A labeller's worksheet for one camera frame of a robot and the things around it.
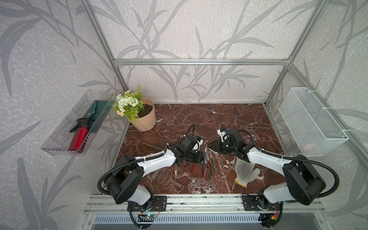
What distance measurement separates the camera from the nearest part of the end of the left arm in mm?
642

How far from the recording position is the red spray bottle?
0.56m

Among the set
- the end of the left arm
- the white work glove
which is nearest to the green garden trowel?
the end of the left arm
